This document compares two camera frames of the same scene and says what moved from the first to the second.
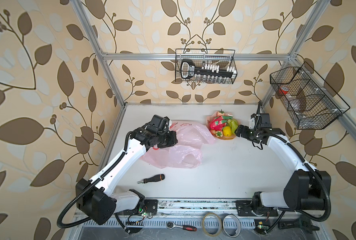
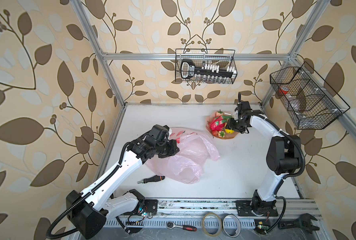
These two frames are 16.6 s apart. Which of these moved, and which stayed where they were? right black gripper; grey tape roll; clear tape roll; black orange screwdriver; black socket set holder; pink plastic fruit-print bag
Moved: right black gripper; pink plastic fruit-print bag
Stayed: black orange screwdriver; grey tape roll; black socket set holder; clear tape roll
